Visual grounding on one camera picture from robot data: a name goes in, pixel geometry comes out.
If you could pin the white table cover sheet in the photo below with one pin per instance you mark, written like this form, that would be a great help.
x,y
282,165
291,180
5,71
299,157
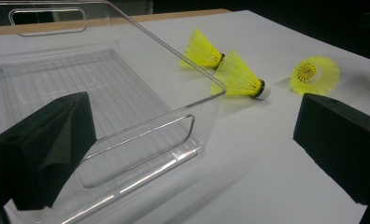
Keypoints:
x,y
267,155

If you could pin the clear plastic container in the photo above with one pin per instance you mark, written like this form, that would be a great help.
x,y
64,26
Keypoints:
x,y
111,93

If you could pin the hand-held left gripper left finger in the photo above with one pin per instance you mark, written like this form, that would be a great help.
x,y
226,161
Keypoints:
x,y
33,149

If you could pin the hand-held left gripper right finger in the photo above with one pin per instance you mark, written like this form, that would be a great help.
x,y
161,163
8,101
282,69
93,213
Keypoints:
x,y
338,140

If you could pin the yellow shuttlecock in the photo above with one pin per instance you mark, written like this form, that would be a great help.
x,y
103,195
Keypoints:
x,y
314,74
239,77
202,51

